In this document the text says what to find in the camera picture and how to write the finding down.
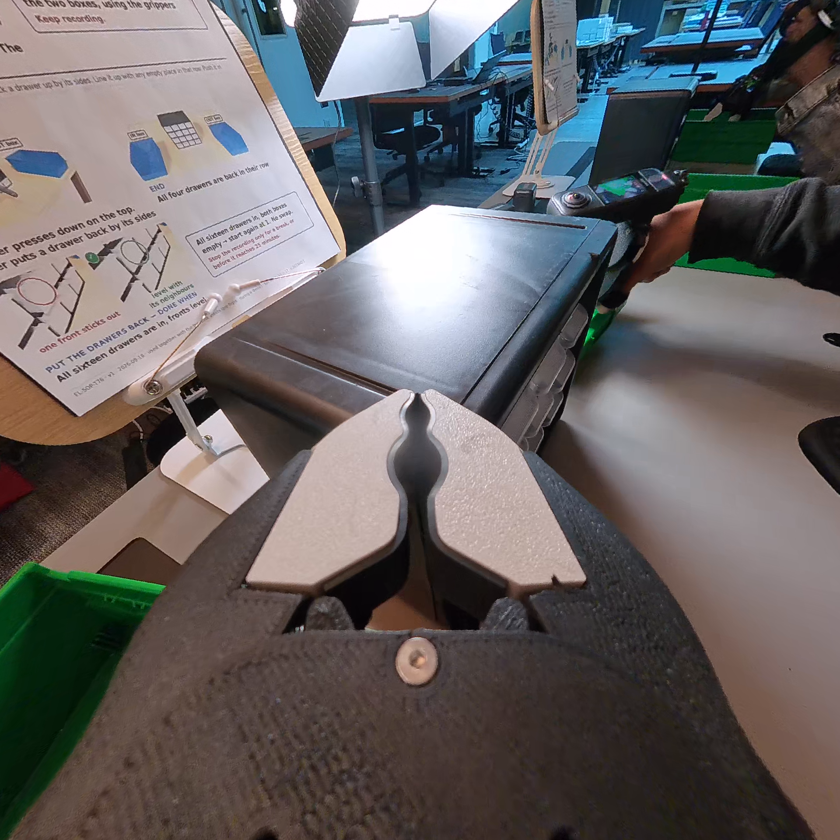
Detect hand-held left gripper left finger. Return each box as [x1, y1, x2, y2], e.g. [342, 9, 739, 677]
[245, 390, 419, 614]

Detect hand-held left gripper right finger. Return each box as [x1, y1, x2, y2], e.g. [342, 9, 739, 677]
[422, 388, 588, 616]

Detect green plastic bin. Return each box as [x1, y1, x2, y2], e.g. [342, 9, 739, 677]
[676, 171, 811, 206]
[0, 561, 165, 775]
[672, 108, 798, 170]
[577, 252, 788, 361]

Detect grid of clear cabinet drawers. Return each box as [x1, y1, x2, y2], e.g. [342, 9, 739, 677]
[515, 289, 592, 454]

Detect black drawer cabinet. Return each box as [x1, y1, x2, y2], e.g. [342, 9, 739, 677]
[587, 75, 700, 188]
[195, 205, 619, 457]

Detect person's right forearm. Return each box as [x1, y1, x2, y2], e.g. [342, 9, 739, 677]
[688, 177, 840, 296]

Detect person's right hand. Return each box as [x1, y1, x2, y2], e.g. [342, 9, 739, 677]
[623, 199, 706, 284]

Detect white metal stand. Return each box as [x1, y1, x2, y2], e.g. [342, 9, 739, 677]
[125, 266, 326, 513]

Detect background instruction board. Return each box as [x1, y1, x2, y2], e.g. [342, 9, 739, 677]
[502, 0, 581, 198]

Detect brown office table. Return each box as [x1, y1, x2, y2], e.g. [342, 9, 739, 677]
[367, 62, 536, 191]

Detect black office chair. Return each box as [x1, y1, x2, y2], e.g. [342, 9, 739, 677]
[371, 121, 444, 188]

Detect grey lamp pole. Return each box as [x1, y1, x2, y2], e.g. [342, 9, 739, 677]
[354, 98, 388, 237]

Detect white winged lamp shade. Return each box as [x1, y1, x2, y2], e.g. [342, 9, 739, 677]
[315, 0, 519, 102]

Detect instruction poster on board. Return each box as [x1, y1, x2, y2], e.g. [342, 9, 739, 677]
[0, 0, 347, 442]

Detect black quilted panel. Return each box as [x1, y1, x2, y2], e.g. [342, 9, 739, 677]
[292, 0, 358, 99]

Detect red bag with blue print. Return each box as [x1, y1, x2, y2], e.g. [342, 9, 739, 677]
[0, 462, 34, 513]

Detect printed instruction sheet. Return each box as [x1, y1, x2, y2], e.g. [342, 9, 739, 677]
[0, 0, 342, 417]

